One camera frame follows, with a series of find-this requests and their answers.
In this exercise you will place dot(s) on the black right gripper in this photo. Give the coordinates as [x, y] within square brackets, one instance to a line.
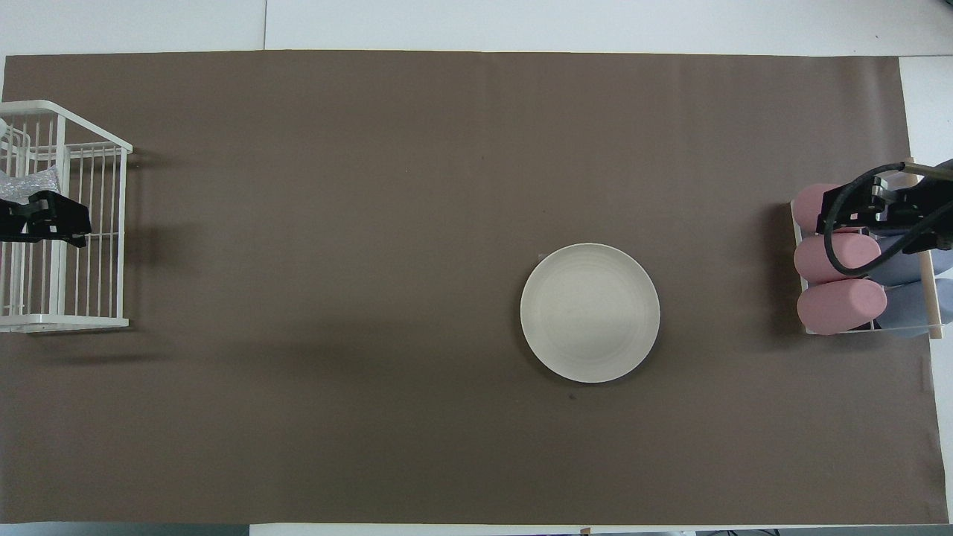
[908, 207]

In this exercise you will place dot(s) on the brown paper table mat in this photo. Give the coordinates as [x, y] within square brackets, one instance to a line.
[335, 298]

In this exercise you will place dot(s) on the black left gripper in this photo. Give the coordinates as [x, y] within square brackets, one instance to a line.
[15, 222]

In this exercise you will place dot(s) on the blue plastic cup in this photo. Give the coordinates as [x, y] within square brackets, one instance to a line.
[904, 307]
[904, 268]

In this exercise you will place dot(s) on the round cream plate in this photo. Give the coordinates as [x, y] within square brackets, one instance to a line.
[590, 313]

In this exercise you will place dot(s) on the cup rack with wooden bar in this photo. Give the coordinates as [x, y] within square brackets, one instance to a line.
[931, 298]

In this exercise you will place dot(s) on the pink plastic cup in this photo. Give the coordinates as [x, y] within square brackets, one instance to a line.
[805, 207]
[810, 257]
[837, 307]

